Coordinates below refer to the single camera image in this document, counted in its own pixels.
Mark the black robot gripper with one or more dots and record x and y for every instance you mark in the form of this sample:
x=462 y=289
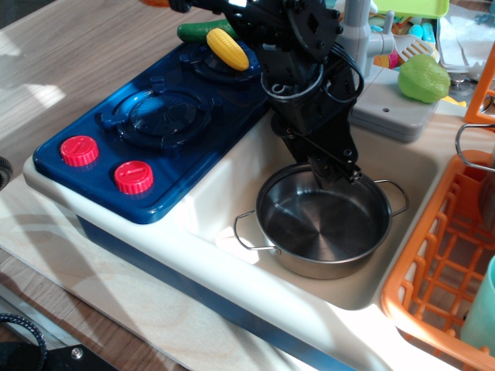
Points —
x=313 y=121

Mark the stainless steel pan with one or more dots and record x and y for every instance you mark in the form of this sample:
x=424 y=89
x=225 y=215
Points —
x=324 y=234

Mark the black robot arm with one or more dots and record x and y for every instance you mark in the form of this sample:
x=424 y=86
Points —
x=289 y=38

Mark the cream toy sink unit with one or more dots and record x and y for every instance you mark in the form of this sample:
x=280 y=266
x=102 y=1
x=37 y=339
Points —
x=201 y=248

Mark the blue toy stove top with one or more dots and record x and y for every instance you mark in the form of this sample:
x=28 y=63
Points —
x=181 y=116

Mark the red right stove knob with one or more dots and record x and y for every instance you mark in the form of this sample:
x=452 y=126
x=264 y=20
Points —
x=134 y=177

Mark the red stove knob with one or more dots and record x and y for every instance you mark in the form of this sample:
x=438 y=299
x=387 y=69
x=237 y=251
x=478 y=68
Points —
x=79 y=150
x=134 y=177

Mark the red left stove knob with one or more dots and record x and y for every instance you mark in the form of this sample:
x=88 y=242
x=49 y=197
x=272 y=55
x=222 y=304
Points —
x=79 y=150

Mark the grey toy faucet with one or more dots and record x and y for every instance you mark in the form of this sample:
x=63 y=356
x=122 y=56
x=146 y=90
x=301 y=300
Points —
x=381 y=107

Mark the light green toy pepper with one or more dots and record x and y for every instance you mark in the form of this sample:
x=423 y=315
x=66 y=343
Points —
x=422 y=78

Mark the white toy spatula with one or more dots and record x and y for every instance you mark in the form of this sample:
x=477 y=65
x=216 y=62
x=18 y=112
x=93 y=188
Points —
x=408 y=46

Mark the orange dish rack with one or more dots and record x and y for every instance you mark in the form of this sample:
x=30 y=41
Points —
x=437 y=275

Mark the yellow toy corn cob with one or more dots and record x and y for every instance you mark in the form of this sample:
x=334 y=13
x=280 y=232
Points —
x=227 y=49

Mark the lime green tray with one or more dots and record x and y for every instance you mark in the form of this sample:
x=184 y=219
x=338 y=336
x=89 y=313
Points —
x=430 y=9

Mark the green toy cucumber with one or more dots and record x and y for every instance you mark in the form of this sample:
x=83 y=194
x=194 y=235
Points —
x=197 y=32

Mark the teal plastic cup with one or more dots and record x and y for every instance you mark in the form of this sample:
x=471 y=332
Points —
x=478 y=328

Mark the orange transparent container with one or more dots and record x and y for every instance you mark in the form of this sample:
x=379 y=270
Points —
x=157 y=3

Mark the black bracket with screw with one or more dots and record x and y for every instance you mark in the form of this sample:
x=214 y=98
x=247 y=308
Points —
x=76 y=357

